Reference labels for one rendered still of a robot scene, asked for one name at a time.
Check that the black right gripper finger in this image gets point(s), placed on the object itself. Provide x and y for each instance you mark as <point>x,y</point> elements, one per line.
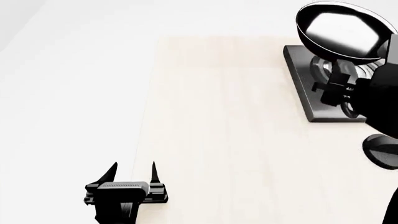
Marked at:
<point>342,68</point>
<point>330,99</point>

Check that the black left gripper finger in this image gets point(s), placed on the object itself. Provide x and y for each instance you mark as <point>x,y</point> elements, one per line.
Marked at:
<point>109,173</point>
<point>154,174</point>

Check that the black frying pan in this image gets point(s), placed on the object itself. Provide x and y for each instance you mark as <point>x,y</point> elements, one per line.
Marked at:
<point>339,30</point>

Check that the grey stove knob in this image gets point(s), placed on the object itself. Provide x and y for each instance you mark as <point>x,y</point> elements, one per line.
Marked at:
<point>347,110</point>

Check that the round metal stove burner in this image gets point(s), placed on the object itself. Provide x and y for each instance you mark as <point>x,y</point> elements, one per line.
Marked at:
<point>320,67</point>

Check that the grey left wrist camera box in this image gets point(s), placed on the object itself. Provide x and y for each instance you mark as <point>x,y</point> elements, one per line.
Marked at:
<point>122,187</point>

